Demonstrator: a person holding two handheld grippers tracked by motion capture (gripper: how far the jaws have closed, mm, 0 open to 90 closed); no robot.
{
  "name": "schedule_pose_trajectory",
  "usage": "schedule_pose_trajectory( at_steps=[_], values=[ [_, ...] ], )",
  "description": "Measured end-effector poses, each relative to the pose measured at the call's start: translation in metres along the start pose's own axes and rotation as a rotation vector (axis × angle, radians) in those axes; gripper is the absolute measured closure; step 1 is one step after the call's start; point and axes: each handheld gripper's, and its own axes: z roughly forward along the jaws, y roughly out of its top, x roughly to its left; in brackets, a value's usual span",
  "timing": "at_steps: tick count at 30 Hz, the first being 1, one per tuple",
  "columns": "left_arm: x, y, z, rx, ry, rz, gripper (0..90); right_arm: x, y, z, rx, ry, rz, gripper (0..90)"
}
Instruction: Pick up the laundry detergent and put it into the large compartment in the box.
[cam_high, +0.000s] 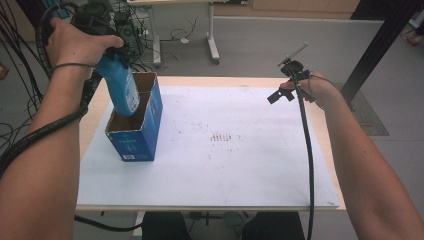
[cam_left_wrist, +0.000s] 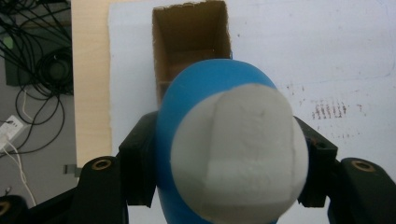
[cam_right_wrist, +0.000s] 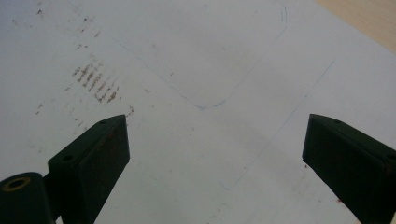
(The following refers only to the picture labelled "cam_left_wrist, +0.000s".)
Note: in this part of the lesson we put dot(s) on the blue and white ball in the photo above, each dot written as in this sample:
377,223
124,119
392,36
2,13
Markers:
233,149

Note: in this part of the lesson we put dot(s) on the dark flat floor box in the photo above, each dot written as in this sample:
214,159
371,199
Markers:
18,74

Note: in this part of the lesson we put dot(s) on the grey metal bracket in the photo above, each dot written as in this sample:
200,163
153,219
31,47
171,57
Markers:
71,170

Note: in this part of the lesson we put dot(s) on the white paper sheet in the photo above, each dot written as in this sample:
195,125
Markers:
311,46

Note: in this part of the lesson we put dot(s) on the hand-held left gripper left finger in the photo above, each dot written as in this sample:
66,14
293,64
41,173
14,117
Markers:
138,155

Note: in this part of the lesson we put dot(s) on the brown cardboard box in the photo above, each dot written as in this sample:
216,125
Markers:
190,34

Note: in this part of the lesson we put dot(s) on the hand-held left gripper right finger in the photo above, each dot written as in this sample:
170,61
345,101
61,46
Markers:
320,168

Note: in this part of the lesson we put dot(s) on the white power strip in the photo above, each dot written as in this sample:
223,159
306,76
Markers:
9,129

